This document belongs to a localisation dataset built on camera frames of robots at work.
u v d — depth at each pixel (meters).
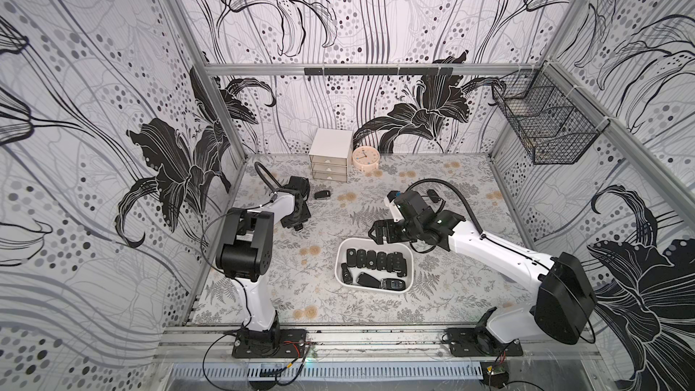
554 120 0.88
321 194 1.05
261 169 0.85
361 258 0.87
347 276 0.84
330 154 1.02
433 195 1.05
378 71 0.90
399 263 0.85
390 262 0.86
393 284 0.82
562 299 0.40
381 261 0.86
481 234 0.51
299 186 0.84
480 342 0.64
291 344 0.73
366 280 0.84
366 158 1.15
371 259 0.87
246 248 0.51
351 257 0.88
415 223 0.61
